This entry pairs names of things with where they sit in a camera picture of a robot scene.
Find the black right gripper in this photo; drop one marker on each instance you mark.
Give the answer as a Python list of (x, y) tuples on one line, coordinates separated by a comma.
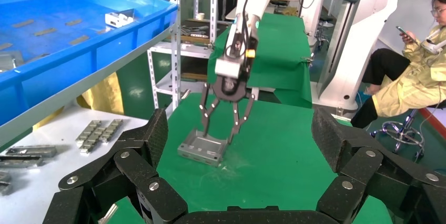
[(231, 91)]

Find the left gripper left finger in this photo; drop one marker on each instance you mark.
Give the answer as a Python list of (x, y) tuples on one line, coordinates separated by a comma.
[(118, 184)]

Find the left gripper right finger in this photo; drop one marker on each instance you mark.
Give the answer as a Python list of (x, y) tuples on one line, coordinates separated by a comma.
[(383, 184)]

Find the smartphone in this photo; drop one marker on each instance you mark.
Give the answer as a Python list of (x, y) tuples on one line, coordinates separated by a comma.
[(402, 31)]

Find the bystander hand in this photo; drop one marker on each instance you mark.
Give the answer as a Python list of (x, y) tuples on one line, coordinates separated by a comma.
[(410, 38)]

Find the chrome stool base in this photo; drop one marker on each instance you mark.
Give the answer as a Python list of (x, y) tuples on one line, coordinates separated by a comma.
[(400, 135)]

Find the green table cloth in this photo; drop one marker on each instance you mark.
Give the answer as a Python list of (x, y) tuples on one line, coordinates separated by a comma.
[(278, 152)]

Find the white slotted shelf rack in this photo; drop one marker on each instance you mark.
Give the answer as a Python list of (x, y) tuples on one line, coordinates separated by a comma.
[(184, 50)]

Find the yellow bag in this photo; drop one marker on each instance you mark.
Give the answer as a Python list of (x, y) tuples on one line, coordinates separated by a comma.
[(104, 93)]

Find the green cloth covered table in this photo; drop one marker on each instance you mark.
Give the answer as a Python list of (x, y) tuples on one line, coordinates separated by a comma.
[(278, 51)]

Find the seated person yellow coat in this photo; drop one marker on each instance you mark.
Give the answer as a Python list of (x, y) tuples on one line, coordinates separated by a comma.
[(411, 90)]

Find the white tape roll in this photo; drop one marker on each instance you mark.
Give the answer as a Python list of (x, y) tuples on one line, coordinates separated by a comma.
[(200, 16)]

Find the large blue plastic bin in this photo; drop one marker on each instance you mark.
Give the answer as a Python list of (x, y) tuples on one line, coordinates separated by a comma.
[(104, 51)]

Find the white robot torso column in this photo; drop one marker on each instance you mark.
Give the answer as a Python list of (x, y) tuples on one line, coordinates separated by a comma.
[(362, 41)]

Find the small sheet metal box part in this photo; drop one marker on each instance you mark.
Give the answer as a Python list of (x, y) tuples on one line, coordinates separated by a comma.
[(116, 20)]

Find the white headset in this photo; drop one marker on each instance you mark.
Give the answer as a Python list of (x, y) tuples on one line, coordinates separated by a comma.
[(432, 44)]

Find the small grey metal strip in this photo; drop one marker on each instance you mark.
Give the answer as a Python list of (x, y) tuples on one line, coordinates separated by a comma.
[(102, 31), (5, 47), (45, 31), (23, 23), (74, 22), (79, 40)]

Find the small notched metal rail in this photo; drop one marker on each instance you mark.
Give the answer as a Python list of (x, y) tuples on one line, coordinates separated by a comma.
[(85, 132), (31, 151), (111, 130), (91, 140), (21, 161)]

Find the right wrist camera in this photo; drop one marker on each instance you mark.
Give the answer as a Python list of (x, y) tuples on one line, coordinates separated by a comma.
[(228, 67)]

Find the flat metal bracket plate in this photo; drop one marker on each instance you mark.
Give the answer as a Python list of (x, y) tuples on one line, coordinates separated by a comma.
[(7, 62)]

